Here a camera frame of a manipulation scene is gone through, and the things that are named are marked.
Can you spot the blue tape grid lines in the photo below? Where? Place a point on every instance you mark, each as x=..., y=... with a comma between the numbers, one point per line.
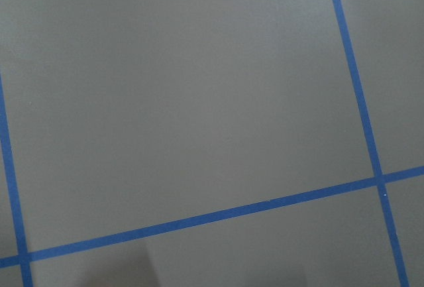
x=213, y=142

